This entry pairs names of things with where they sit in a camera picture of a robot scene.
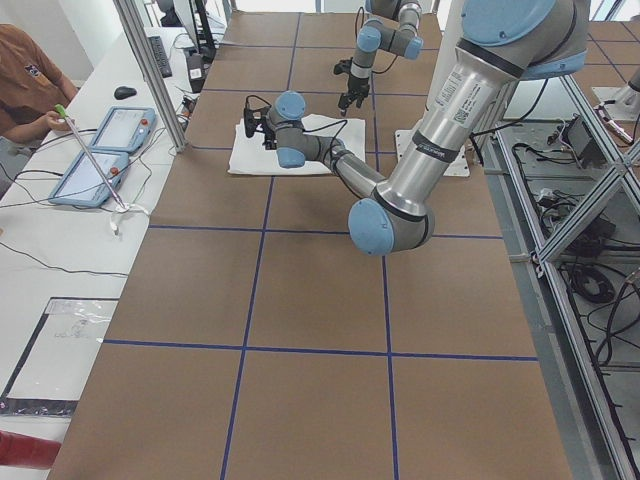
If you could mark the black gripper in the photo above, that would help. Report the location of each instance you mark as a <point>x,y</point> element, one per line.
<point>356,86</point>
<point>270,135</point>

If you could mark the white long-sleeve printed shirt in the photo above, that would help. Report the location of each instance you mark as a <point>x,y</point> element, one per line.
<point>249,157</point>

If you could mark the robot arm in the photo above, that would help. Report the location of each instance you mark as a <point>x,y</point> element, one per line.
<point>501,42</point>
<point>392,27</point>

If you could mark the black power adapter with label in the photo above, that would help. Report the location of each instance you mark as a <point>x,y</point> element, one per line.
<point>195,71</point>

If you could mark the upper blue teach pendant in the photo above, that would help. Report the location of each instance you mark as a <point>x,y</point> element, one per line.
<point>124,129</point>

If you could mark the blue teach pendant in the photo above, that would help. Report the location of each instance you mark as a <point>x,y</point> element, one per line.
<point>81,185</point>
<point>124,129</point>

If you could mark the black keyboard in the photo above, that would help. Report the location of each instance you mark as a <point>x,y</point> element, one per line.
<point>160,56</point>

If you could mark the black computer mouse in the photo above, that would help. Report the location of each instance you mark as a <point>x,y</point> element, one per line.
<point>124,92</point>

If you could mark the lower blue teach pendant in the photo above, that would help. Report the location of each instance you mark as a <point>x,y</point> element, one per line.
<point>81,185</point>

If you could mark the silver rod with green tip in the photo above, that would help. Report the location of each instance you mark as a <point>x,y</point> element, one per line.
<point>122,206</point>

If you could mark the person in brown shirt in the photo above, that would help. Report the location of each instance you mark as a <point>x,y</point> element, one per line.
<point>31,86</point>

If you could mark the red object at corner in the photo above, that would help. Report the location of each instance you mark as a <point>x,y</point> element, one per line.
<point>23,451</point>

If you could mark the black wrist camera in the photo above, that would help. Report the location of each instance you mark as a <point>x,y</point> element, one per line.
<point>342,67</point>
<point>255,119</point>

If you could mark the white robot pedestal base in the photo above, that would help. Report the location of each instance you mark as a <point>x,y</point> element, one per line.
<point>460,91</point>

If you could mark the aluminium frame post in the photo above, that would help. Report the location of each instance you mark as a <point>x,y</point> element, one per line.
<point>138,41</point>

